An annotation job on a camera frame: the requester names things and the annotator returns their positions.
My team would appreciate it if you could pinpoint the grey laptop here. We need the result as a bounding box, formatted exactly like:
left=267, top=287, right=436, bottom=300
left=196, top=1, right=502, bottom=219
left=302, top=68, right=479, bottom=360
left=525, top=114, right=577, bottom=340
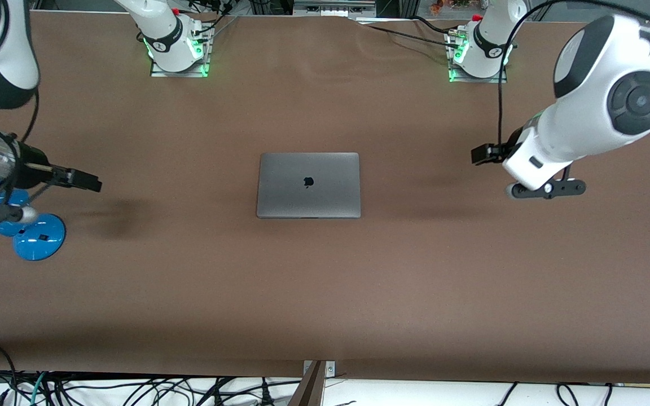
left=256, top=152, right=361, bottom=219

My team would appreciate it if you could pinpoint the blue desk lamp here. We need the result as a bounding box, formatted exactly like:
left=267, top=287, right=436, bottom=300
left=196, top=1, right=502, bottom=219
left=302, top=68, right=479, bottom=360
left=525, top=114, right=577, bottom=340
left=0, top=189, right=66, bottom=261

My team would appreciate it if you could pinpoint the brown table cover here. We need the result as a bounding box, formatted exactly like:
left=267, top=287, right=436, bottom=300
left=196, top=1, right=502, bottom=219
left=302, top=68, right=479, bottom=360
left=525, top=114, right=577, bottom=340
left=0, top=11, right=650, bottom=384

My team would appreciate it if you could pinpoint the orange clutter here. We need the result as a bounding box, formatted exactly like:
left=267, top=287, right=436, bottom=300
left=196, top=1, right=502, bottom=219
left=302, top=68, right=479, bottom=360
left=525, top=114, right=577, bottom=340
left=429, top=0, right=472, bottom=13

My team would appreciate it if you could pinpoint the grey metal box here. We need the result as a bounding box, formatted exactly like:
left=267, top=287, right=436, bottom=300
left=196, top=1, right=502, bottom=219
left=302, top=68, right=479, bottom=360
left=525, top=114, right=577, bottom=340
left=293, top=0, right=376, bottom=17

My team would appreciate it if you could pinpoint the white sheet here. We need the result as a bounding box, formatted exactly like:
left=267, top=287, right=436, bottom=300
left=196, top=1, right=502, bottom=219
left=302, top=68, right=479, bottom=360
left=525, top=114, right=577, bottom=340
left=0, top=375, right=650, bottom=406

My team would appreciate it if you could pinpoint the dark metal strut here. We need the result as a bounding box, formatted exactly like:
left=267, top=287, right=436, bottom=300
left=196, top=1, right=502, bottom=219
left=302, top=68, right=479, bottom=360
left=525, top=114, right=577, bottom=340
left=288, top=361, right=326, bottom=406

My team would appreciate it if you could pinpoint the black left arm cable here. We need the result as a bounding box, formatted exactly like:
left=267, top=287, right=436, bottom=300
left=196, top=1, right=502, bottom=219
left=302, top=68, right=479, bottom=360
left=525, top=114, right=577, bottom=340
left=496, top=0, right=650, bottom=148

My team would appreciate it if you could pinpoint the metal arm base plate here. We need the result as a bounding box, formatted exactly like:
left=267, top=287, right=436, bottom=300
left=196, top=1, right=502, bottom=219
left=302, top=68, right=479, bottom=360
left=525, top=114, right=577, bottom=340
left=150, top=23, right=213, bottom=78
left=448, top=31, right=509, bottom=83

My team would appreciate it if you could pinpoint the short black table cable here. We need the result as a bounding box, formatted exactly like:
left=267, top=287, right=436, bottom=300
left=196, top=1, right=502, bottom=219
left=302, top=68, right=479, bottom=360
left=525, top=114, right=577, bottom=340
left=412, top=16, right=461, bottom=36

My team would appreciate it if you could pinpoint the long black table cable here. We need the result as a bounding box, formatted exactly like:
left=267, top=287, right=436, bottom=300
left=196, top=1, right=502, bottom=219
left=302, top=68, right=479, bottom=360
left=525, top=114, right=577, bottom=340
left=359, top=23, right=464, bottom=50

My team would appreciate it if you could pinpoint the teal cable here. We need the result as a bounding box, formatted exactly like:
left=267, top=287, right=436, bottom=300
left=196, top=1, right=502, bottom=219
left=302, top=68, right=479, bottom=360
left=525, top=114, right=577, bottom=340
left=30, top=371, right=48, bottom=406

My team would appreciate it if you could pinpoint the black base cable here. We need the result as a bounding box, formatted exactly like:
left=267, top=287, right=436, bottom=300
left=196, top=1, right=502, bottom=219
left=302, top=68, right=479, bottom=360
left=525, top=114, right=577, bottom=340
left=196, top=11, right=239, bottom=39

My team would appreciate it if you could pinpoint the tangled black cable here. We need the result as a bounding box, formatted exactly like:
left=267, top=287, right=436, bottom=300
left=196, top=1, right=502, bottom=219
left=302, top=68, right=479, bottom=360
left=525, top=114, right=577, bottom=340
left=37, top=375, right=303, bottom=406

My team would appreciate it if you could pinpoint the small metal bracket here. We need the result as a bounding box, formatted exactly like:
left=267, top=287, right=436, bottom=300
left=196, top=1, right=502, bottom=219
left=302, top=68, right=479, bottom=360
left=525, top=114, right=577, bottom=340
left=302, top=360, right=336, bottom=377

